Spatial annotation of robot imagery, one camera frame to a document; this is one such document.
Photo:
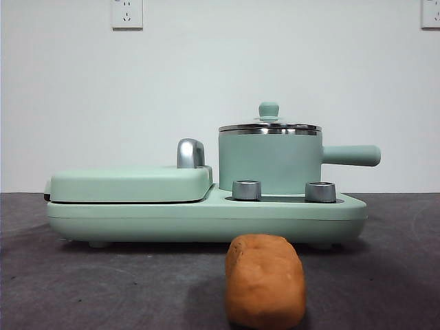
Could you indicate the mint green hinged griddle cover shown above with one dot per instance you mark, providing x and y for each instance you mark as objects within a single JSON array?
[{"x": 120, "y": 185}]

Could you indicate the mint green breakfast maker base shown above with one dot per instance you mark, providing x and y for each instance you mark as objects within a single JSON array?
[{"x": 206, "y": 220}]

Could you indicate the white wall socket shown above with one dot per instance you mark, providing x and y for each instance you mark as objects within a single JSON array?
[
  {"x": 431, "y": 13},
  {"x": 126, "y": 15}
]

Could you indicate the mint green steamer pot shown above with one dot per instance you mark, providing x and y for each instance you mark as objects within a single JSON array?
[{"x": 268, "y": 161}]

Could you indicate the chrome control knob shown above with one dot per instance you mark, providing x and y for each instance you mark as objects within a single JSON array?
[
  {"x": 246, "y": 190},
  {"x": 320, "y": 192}
]

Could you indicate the glass lid with green knob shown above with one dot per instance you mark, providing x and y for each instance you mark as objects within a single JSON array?
[{"x": 269, "y": 109}]

